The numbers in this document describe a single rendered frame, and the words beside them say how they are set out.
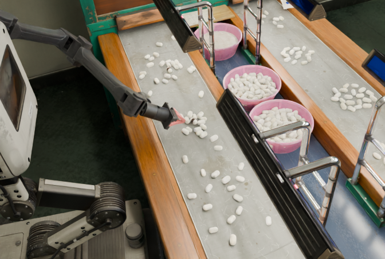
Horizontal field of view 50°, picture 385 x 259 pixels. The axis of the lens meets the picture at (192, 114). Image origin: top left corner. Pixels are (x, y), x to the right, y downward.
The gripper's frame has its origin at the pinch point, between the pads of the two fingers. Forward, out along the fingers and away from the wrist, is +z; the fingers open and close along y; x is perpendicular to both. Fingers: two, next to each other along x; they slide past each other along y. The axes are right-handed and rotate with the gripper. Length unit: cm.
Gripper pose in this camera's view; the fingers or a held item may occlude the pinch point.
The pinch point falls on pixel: (183, 121)
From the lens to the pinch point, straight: 167.9
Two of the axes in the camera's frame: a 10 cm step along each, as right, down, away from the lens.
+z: 7.7, 2.5, 5.9
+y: -3.4, -6.2, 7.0
